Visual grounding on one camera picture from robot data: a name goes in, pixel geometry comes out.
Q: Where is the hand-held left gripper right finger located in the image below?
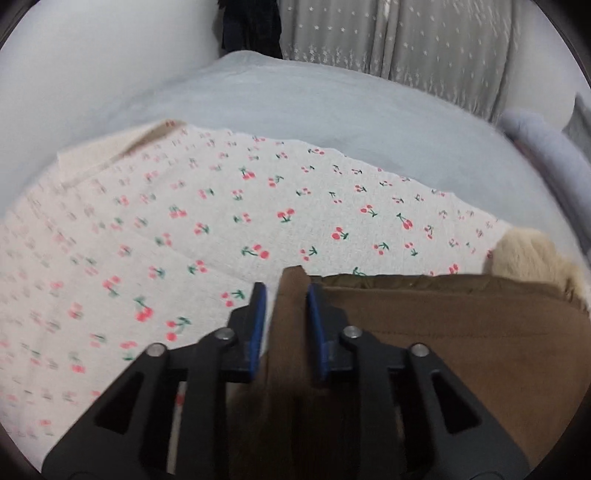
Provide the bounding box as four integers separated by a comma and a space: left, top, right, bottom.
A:
307, 284, 529, 480

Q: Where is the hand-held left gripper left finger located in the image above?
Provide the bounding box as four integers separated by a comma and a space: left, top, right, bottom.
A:
44, 282, 269, 480

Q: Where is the brown coat with fur collar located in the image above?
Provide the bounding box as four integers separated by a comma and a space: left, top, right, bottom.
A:
228, 226, 591, 480

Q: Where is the cherry print bed sheet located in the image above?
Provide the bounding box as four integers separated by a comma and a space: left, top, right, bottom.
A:
0, 119, 513, 457

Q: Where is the grey bed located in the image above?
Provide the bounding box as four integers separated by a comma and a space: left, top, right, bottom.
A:
0, 50, 591, 259

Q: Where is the dark hanging garment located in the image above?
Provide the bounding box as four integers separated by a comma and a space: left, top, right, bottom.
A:
219, 0, 283, 59

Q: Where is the light grey pillow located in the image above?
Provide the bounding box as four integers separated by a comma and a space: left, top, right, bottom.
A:
496, 108, 591, 195

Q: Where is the grey star print curtain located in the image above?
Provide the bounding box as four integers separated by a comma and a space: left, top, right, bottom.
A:
277, 0, 583, 123

